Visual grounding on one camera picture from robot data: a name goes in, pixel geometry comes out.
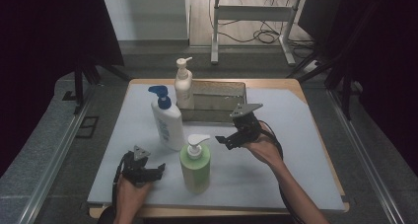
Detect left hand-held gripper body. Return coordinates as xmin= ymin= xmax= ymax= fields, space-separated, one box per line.
xmin=121 ymin=145 xmax=156 ymax=187

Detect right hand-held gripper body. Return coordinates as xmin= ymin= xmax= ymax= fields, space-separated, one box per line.
xmin=230 ymin=103 xmax=264 ymax=143

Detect green bottle with white pump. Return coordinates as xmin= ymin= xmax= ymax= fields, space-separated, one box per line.
xmin=178 ymin=133 xmax=212 ymax=195

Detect clear rectangular storage basket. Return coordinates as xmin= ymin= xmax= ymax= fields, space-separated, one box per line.
xmin=176 ymin=80 xmax=248 ymax=123

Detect white bottle with blue pump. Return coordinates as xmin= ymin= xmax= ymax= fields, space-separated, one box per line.
xmin=147 ymin=85 xmax=187 ymax=152

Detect cream pump bottle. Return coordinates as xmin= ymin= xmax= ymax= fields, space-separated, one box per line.
xmin=174 ymin=56 xmax=195 ymax=111

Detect person's left hand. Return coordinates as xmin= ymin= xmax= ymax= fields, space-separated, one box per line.
xmin=113 ymin=175 xmax=153 ymax=216

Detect person's right hand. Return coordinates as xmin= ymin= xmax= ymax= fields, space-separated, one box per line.
xmin=242 ymin=122 xmax=285 ymax=170

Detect white table mat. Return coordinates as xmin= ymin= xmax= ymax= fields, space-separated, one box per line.
xmin=87 ymin=83 xmax=346 ymax=212

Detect black stand legs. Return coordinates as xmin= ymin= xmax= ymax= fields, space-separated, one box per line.
xmin=62 ymin=60 xmax=132 ymax=115
xmin=285 ymin=0 xmax=363 ymax=121

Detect black curtain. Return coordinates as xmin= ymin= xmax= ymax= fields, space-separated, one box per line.
xmin=0 ymin=0 xmax=126 ymax=178
xmin=297 ymin=0 xmax=418 ymax=168

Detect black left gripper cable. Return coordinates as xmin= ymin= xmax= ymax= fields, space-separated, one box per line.
xmin=110 ymin=150 xmax=132 ymax=218

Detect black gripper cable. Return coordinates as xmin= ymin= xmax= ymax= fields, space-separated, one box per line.
xmin=257 ymin=119 xmax=305 ymax=224
xmin=110 ymin=150 xmax=132 ymax=218

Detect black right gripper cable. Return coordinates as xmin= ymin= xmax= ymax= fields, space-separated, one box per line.
xmin=257 ymin=119 xmax=305 ymax=224

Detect aluminium rail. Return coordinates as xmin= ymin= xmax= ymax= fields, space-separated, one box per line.
xmin=326 ymin=87 xmax=407 ymax=224
xmin=18 ymin=84 xmax=97 ymax=224

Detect black floor cables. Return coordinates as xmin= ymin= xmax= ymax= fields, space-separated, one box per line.
xmin=210 ymin=0 xmax=316 ymax=59

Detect white metal desk frame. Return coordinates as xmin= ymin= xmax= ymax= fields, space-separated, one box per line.
xmin=210 ymin=0 xmax=304 ymax=67

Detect white wall panel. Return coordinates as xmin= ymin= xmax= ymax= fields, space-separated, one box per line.
xmin=102 ymin=0 xmax=190 ymax=42

